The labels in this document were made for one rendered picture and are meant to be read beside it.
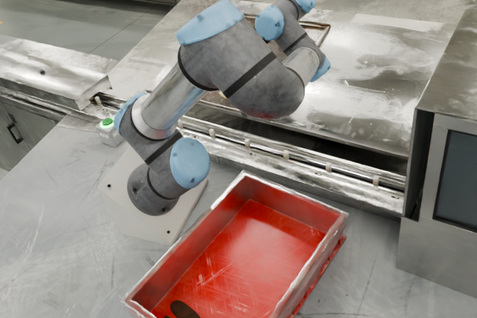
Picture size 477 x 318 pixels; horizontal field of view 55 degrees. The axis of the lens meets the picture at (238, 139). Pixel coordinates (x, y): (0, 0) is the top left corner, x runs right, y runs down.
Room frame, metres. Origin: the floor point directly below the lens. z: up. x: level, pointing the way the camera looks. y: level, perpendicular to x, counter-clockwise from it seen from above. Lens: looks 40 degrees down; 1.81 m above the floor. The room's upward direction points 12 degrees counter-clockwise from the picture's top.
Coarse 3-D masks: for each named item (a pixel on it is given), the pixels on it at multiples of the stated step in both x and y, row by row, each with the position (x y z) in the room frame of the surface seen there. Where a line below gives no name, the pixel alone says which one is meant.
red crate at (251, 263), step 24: (240, 216) 0.85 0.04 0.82; (264, 216) 0.83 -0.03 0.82; (288, 216) 0.82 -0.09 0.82; (216, 240) 0.79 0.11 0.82; (240, 240) 0.77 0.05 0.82; (264, 240) 0.76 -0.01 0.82; (288, 240) 0.74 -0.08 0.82; (312, 240) 0.72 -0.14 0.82; (192, 264) 0.73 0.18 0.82; (216, 264) 0.71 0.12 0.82; (240, 264) 0.70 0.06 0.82; (264, 264) 0.68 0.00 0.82; (288, 264) 0.67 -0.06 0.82; (192, 288) 0.66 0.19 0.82; (216, 288) 0.64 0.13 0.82; (240, 288) 0.63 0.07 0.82; (264, 288) 0.62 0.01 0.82; (288, 288) 0.60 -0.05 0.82; (312, 288) 0.58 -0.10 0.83; (168, 312) 0.60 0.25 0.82; (216, 312) 0.58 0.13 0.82; (240, 312) 0.57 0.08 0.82; (264, 312) 0.55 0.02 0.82
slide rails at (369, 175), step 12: (96, 96) 1.60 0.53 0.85; (192, 132) 1.24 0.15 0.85; (216, 132) 1.22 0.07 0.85; (252, 144) 1.12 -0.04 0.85; (264, 144) 1.11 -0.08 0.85; (276, 156) 1.04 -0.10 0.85; (300, 156) 1.02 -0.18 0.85; (312, 156) 1.01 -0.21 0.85; (312, 168) 0.96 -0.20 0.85; (336, 168) 0.94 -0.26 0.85; (348, 168) 0.93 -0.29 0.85; (360, 180) 0.87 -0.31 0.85; (384, 180) 0.85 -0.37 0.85; (396, 180) 0.84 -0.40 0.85; (396, 192) 0.80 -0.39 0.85
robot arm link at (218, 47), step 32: (224, 0) 0.75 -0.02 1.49; (192, 32) 0.70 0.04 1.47; (224, 32) 0.69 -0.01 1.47; (256, 32) 0.72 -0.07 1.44; (192, 64) 0.71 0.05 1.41; (224, 64) 0.67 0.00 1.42; (256, 64) 0.66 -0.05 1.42; (160, 96) 0.81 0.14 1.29; (192, 96) 0.76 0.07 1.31; (128, 128) 0.89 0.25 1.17; (160, 128) 0.85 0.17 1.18
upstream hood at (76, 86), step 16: (0, 48) 2.09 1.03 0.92; (0, 64) 1.92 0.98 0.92; (16, 64) 1.89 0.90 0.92; (32, 64) 1.86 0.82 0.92; (48, 64) 1.83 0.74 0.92; (64, 64) 1.80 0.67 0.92; (0, 80) 1.82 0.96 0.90; (16, 80) 1.74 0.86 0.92; (32, 80) 1.71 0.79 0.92; (48, 80) 1.68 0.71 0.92; (64, 80) 1.66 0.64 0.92; (80, 80) 1.63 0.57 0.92; (96, 80) 1.61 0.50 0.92; (48, 96) 1.61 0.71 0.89; (64, 96) 1.54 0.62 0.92; (80, 96) 1.52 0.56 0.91
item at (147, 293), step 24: (240, 192) 0.88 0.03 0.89; (264, 192) 0.86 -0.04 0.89; (288, 192) 0.81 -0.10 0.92; (216, 216) 0.81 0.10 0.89; (312, 216) 0.76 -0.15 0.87; (336, 216) 0.71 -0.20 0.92; (192, 240) 0.74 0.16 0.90; (336, 240) 0.66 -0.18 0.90; (168, 264) 0.68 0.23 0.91; (312, 264) 0.59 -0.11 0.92; (144, 288) 0.62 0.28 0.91; (168, 288) 0.66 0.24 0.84; (144, 312) 0.55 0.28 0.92; (288, 312) 0.50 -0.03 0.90
